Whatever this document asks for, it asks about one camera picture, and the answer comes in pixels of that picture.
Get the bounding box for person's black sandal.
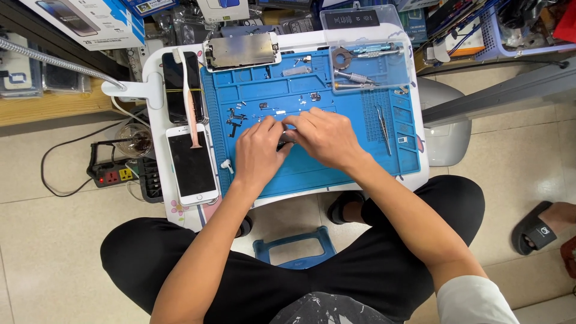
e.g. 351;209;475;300
235;215;253;239
327;191;366;225

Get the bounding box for white smartphone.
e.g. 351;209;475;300
165;124;220;207

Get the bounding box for phone display with metal plate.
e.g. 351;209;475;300
203;32;282;73

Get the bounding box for black flex cable part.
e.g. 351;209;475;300
226;107;248;138

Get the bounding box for white phone box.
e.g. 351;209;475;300
17;0;146;51

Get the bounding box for person's left hand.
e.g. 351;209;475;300
233;115;294;183

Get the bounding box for grey metal rail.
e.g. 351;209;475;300
422;56;576;128

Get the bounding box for blue plastic stool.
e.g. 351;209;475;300
252;226;338;270

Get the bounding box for wooden shelf with packets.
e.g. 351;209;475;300
0;32;119;128

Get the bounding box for black phone battery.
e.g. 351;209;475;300
324;9;381;30

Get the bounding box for white plastic bin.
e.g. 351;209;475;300
416;77;473;167

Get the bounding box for black slide sandal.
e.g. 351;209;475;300
511;201;559;256

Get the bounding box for black power cable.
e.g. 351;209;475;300
40;120;131;198

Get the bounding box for pink toothbrush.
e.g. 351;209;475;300
177;47;203;149

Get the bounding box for white small work table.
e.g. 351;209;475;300
142;28;430;232

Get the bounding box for white lamp clamp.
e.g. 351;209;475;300
101;71;165;110

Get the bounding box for lavender plastic basket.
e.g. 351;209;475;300
474;0;576;62

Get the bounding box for heap of phone accessory packets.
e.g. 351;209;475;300
121;0;491;64

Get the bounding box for person's black trousers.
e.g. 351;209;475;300
99;175;486;324

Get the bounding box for clear plastic tool box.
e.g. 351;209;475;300
319;4;413;94

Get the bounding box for black power strip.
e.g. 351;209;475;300
86;141;139;188

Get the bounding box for blue silicone repair mat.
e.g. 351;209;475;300
200;47;421;200

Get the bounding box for person's right hand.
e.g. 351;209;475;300
283;107;375;174

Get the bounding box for glass cup with drink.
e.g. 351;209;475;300
115;123;154;159

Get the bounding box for dark metal ring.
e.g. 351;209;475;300
331;47;353;71

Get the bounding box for silver knurled screwdriver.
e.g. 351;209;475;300
333;69;377;85

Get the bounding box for silver tweezers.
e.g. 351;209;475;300
375;104;392;156

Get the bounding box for scattered small screws and parts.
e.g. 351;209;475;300
234;55;336;124

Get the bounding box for person's white sleeve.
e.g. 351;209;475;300
436;275;521;324

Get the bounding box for teal screwdriver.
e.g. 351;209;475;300
350;43;404;58

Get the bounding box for small black phone part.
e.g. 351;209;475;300
276;127;298;151

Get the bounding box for black phone with rubber band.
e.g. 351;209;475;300
161;51;209;125

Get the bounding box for person's black printed shirt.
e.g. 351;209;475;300
269;292;398;324

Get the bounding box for black plastic tray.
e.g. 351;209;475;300
136;157;164;204

